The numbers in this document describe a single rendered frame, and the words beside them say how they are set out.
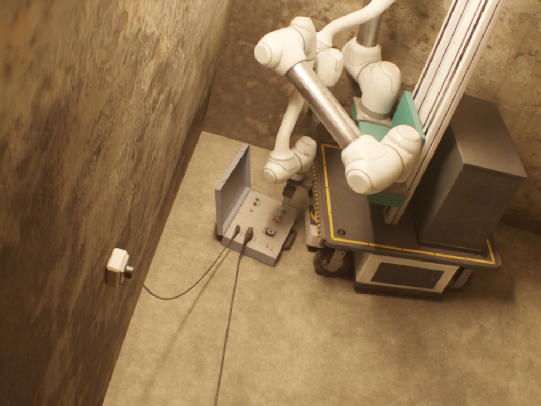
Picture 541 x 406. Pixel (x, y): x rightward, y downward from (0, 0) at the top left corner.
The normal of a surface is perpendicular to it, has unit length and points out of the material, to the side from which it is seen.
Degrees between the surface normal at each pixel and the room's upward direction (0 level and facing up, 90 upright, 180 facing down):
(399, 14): 90
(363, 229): 0
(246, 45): 90
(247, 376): 0
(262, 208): 0
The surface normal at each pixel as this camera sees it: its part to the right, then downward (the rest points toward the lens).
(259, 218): 0.25, -0.70
